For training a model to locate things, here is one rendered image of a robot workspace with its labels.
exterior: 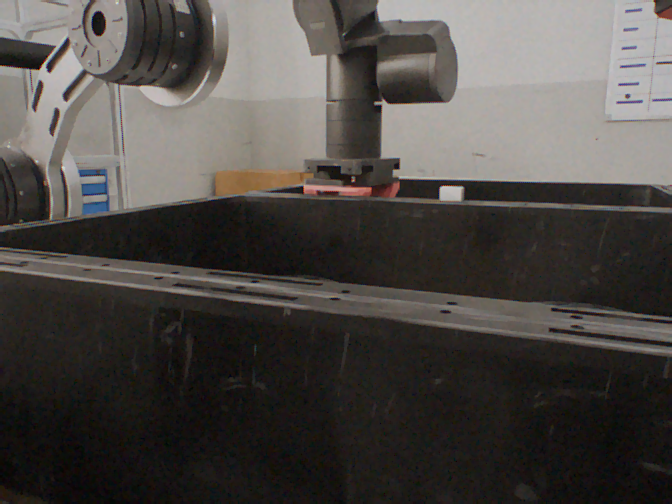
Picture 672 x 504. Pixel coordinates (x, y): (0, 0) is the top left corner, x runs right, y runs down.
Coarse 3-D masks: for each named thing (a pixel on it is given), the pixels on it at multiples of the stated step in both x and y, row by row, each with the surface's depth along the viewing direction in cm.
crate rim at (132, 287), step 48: (48, 288) 19; (96, 288) 18; (144, 288) 18; (192, 288) 17; (240, 288) 18; (384, 336) 15; (432, 336) 14; (480, 336) 14; (528, 336) 13; (576, 336) 13; (624, 336) 13
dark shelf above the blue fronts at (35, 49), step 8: (0, 40) 189; (8, 40) 192; (16, 40) 194; (0, 48) 190; (8, 48) 192; (16, 48) 194; (24, 48) 196; (32, 48) 199; (40, 48) 201; (48, 48) 204; (0, 56) 230; (8, 56) 230; (16, 56) 230; (24, 56) 230; (32, 56) 230; (40, 56) 230; (48, 56) 230; (0, 64) 231; (8, 64) 234; (16, 64) 237; (24, 64) 239; (32, 64) 242; (40, 64) 245
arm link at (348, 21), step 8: (296, 0) 49; (336, 0) 47; (344, 0) 46; (352, 0) 46; (360, 0) 48; (368, 0) 50; (376, 0) 51; (296, 8) 49; (344, 8) 47; (352, 8) 47; (360, 8) 49; (368, 8) 50; (296, 16) 50; (344, 16) 47; (352, 16) 48; (360, 16) 50; (344, 24) 48; (352, 24) 49; (344, 32) 49
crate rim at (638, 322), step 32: (32, 224) 32; (64, 224) 33; (96, 224) 35; (0, 256) 22; (32, 256) 22; (64, 256) 22; (288, 288) 17; (320, 288) 17; (352, 288) 17; (384, 288) 17; (576, 320) 14; (608, 320) 14; (640, 320) 14
